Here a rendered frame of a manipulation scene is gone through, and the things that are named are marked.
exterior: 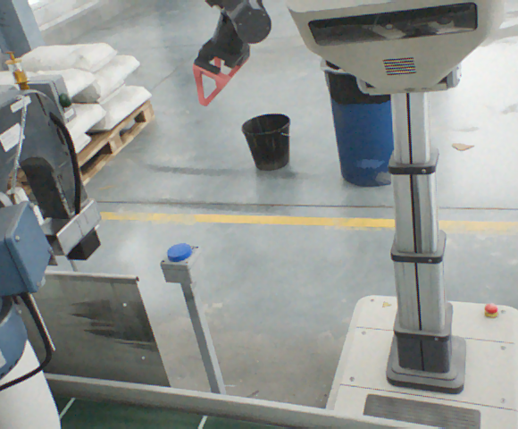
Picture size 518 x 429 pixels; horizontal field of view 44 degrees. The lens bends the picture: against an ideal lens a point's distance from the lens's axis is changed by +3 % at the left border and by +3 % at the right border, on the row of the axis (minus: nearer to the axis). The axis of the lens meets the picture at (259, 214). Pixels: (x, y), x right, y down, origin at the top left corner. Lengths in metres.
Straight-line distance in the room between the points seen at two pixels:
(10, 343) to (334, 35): 0.79
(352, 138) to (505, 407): 1.78
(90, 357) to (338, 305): 1.06
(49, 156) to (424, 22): 0.75
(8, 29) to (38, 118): 5.98
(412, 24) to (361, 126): 2.03
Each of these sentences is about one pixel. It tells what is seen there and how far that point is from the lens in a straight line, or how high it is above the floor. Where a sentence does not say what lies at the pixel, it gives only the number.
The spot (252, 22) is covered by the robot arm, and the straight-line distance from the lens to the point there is 1.04.
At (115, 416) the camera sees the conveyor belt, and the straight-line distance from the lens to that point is 1.89.
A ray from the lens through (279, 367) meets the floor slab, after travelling 2.40.
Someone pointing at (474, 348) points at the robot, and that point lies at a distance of 2.05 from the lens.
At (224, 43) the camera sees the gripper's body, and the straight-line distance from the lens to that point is 1.12.
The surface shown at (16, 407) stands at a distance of 1.69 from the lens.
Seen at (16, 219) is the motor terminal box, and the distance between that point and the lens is 0.87.
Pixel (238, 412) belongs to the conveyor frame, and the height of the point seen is 0.38.
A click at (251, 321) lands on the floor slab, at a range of 2.63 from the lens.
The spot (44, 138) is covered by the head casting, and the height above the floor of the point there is 1.24.
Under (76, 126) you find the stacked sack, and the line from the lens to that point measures 4.13.
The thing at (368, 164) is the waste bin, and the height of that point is 0.14.
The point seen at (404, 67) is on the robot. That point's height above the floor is 1.21.
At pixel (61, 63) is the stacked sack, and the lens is 4.62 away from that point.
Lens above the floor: 1.67
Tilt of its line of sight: 30 degrees down
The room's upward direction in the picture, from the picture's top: 12 degrees counter-clockwise
